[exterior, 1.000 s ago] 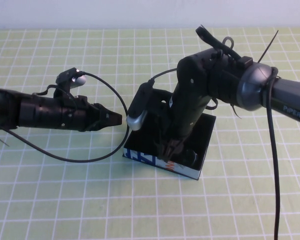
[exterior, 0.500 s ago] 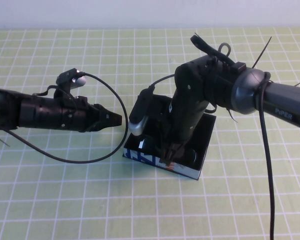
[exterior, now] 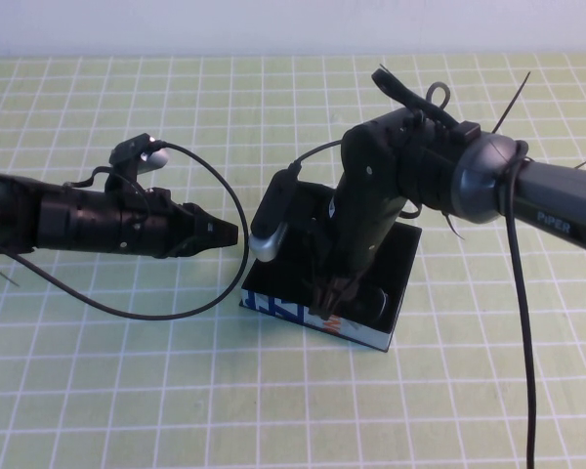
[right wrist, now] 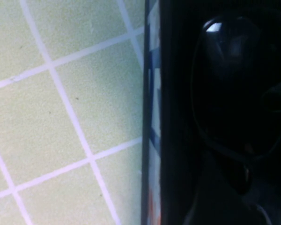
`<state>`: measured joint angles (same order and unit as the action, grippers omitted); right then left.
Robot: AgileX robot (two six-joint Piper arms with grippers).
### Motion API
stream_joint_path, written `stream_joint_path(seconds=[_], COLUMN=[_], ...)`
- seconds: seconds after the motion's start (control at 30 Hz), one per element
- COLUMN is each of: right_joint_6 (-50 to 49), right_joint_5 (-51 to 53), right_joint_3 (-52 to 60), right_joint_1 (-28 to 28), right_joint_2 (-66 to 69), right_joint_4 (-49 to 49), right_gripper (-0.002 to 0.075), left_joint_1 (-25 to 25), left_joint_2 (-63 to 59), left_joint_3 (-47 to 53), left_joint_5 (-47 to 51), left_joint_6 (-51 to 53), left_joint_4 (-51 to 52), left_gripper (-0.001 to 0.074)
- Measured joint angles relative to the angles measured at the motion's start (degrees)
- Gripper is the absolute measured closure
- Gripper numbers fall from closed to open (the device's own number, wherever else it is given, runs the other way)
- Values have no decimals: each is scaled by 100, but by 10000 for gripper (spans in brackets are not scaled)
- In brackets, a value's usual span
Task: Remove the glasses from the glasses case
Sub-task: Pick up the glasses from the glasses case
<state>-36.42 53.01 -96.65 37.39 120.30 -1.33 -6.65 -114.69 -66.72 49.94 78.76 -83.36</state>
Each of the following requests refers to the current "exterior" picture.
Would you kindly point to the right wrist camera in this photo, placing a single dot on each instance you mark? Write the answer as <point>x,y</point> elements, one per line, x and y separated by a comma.
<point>273,210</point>

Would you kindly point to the black framed glasses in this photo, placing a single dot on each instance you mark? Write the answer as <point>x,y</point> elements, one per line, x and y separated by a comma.
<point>382,305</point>

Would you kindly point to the black zip tie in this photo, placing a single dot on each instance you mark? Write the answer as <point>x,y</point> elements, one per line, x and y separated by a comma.
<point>510,105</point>
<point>451,225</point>

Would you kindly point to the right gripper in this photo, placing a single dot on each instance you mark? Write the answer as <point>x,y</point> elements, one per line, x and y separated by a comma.
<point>366,195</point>

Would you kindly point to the green checked tablecloth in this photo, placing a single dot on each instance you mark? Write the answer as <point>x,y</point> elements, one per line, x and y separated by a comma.
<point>127,391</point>

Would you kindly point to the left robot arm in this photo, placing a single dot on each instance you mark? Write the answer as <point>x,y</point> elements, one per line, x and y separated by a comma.
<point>29,215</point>

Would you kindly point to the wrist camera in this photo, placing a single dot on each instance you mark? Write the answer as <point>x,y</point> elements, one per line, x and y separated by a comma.
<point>273,210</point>
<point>151,158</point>

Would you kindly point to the black printed glasses case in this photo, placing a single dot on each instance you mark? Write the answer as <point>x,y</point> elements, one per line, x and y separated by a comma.
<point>405,259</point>

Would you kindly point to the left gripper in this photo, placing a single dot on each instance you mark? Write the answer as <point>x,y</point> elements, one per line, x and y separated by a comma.
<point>151,225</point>

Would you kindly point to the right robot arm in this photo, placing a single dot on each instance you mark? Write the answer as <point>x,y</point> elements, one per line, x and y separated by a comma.
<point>556,205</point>

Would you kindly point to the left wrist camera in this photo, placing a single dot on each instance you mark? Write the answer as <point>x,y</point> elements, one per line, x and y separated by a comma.
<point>151,158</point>

